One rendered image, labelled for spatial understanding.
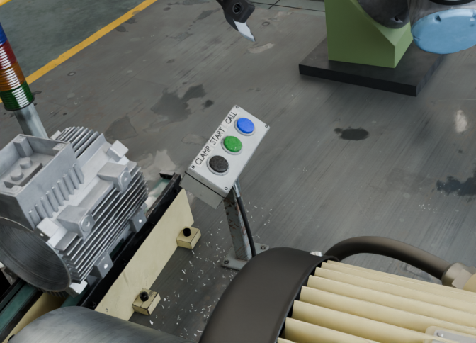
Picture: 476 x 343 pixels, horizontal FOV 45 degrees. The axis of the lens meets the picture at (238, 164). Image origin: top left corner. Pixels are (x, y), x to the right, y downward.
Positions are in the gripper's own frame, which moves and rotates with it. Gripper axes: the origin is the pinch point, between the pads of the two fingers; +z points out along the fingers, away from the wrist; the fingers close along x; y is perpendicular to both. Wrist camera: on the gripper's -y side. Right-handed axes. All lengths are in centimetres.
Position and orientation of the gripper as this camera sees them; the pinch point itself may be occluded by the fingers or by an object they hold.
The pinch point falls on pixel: (275, 16)
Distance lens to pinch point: 133.0
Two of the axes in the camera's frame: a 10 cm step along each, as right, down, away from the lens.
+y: -2.5, -6.7, 7.0
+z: 7.8, 2.8, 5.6
